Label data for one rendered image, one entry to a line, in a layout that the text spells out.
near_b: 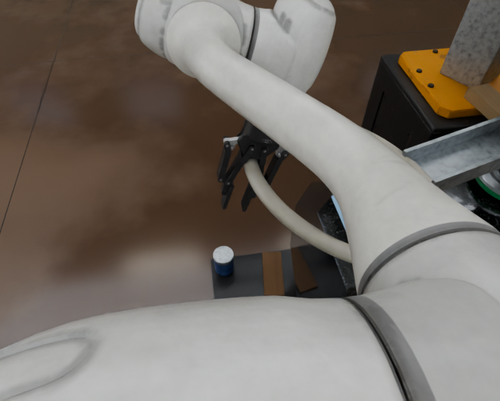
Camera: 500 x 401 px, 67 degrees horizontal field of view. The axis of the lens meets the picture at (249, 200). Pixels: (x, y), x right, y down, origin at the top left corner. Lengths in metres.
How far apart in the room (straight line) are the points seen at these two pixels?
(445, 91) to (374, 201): 1.68
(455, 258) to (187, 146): 2.49
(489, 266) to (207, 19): 0.44
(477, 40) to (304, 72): 1.38
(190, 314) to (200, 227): 2.02
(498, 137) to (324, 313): 1.11
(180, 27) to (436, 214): 0.41
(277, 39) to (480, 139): 0.76
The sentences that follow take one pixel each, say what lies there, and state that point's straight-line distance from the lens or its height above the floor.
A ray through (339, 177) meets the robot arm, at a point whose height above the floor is 1.52.
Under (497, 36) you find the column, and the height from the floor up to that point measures 1.02.
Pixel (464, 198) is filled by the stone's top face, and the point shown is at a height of 0.85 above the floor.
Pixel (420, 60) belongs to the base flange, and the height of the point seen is 0.78.
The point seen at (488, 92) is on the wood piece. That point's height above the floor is 0.83.
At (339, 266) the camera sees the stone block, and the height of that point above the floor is 0.77.
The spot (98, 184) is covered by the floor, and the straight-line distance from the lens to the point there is 2.56.
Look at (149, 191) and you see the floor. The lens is 2.42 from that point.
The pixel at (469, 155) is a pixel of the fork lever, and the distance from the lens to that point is 1.16.
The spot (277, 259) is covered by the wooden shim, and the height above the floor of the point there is 0.03.
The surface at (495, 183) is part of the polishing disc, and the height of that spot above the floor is 0.89.
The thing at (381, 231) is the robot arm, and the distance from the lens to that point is 0.26.
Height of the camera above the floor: 1.75
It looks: 50 degrees down
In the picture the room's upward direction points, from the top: straight up
